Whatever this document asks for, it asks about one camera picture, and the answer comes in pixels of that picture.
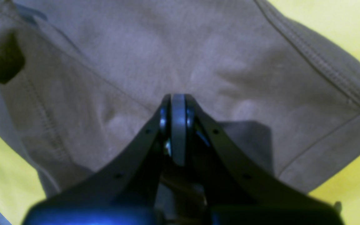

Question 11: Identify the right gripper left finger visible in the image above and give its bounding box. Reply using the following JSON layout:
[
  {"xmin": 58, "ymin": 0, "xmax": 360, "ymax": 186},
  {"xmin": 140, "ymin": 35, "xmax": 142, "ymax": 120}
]
[{"xmin": 24, "ymin": 94, "xmax": 186, "ymax": 225}]

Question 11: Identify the yellow table cloth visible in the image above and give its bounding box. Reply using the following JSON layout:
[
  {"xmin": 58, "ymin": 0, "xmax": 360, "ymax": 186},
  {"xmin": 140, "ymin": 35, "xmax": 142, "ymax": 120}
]
[{"xmin": 0, "ymin": 0, "xmax": 360, "ymax": 225}]

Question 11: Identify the brown T-shirt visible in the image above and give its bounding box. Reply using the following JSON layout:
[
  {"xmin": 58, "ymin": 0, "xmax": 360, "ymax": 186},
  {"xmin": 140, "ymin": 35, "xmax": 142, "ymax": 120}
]
[{"xmin": 0, "ymin": 0, "xmax": 360, "ymax": 225}]

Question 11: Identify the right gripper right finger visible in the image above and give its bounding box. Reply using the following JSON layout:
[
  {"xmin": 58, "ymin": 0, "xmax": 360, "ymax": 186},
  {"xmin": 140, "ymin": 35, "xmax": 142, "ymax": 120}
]
[{"xmin": 185, "ymin": 95, "xmax": 344, "ymax": 225}]

